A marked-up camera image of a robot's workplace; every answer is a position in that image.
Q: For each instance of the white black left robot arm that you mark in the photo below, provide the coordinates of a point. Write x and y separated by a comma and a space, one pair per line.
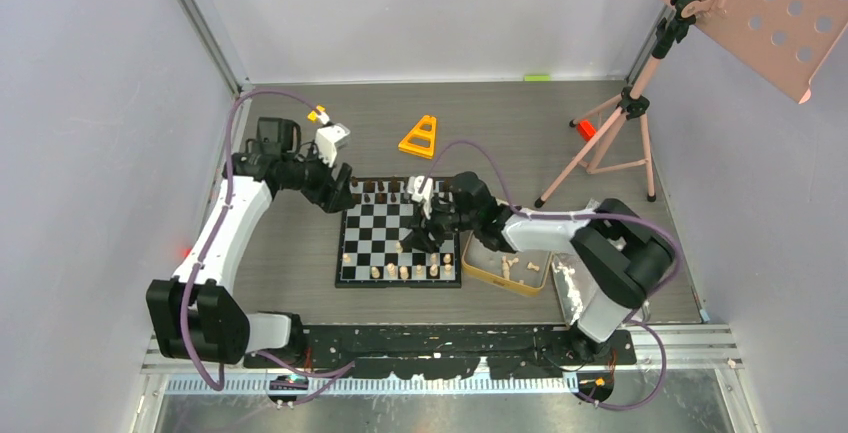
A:
194, 314

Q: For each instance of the pink music stand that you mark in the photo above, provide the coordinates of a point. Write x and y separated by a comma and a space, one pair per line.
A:
784, 41

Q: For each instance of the red block near stand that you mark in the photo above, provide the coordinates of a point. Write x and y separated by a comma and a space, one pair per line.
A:
586, 129

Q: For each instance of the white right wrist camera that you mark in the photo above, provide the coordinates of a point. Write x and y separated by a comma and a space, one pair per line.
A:
420, 188

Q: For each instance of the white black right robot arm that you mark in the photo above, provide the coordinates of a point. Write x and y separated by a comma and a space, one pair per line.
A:
625, 257

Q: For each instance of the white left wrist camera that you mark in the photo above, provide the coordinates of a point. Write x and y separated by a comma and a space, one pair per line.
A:
329, 139

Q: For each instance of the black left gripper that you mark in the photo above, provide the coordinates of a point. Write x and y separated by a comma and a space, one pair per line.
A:
332, 195

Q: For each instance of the silver tin lid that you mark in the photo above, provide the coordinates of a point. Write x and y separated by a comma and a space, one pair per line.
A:
581, 300

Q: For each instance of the green block at wall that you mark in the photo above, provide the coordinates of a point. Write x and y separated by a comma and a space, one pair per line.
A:
536, 78

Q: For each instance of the yellow rectangular block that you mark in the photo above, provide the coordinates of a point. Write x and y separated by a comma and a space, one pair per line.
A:
318, 114

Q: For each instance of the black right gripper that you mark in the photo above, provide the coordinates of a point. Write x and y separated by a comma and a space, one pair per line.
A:
421, 238

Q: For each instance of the orange triangular plastic frame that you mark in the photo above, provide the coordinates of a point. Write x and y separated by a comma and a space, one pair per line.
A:
420, 141

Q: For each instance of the black white chess board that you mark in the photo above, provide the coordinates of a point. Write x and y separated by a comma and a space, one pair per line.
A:
370, 233

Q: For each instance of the gold tin box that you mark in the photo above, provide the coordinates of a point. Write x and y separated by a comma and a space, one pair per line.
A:
523, 273

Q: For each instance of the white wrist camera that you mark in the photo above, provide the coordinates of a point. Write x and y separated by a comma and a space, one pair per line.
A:
420, 188
329, 139

